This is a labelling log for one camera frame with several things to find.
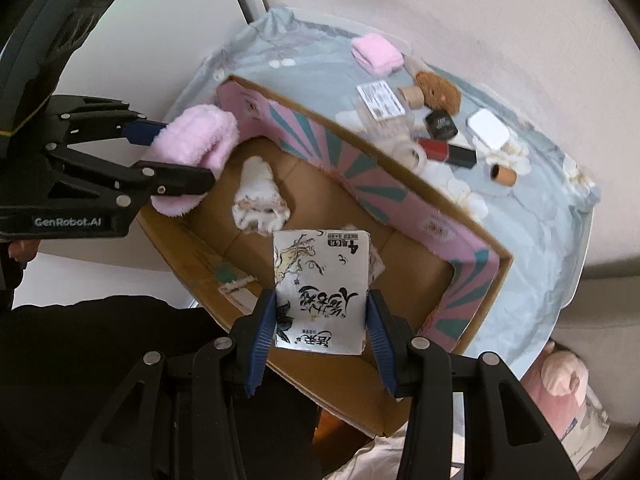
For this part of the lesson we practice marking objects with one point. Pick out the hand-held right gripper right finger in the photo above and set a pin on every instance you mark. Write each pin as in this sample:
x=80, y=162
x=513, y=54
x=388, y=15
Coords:
x=381, y=347

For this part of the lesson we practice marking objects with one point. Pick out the white plush toy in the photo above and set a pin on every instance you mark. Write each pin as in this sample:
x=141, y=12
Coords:
x=260, y=197

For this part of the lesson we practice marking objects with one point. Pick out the white printed tissue packet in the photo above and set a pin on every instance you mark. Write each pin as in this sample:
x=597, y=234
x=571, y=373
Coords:
x=320, y=290

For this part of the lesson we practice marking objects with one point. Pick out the folded pink cloth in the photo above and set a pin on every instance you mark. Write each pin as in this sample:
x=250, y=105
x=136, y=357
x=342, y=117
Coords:
x=376, y=53

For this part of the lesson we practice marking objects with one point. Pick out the white square case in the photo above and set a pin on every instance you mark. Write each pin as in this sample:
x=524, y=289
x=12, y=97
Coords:
x=487, y=128

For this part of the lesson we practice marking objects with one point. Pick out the white crumpled cloth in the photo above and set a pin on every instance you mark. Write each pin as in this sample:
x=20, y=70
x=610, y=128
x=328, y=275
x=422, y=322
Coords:
x=370, y=457

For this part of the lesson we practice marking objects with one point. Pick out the clear tape roll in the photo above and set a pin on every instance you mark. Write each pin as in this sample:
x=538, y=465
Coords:
x=412, y=153

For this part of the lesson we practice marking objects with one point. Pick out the clear packet with white label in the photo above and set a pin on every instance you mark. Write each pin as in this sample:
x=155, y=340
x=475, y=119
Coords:
x=380, y=100

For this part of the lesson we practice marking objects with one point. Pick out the pink fluffy cloth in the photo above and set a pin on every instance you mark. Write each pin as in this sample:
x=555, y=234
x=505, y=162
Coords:
x=200, y=135

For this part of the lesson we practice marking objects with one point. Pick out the floral bedding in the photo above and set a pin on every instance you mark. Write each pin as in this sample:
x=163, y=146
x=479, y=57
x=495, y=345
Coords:
x=587, y=425

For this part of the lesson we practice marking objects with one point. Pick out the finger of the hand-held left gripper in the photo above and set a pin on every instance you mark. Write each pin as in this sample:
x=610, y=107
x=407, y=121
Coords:
x=175, y=181
x=142, y=131

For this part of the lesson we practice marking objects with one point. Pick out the pink and teal cardboard box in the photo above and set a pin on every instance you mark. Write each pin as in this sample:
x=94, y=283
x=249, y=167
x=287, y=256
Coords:
x=420, y=280

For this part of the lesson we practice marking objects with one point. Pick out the person's left hand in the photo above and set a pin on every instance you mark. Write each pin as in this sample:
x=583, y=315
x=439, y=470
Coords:
x=25, y=251

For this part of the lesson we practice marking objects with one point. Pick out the pink plush pig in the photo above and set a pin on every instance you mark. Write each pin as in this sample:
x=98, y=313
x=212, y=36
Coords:
x=560, y=375

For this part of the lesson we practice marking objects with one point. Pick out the black round jar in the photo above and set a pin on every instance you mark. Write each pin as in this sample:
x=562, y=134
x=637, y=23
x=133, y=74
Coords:
x=441, y=124

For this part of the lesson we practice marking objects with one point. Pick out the brown plush toy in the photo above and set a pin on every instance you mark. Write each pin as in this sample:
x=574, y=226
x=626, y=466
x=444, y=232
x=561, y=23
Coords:
x=440, y=91

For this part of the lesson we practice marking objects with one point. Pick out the red and black lipstick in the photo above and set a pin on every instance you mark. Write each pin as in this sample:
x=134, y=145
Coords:
x=447, y=152

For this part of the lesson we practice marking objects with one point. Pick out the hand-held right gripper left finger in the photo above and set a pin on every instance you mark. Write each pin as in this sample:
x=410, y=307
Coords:
x=261, y=345

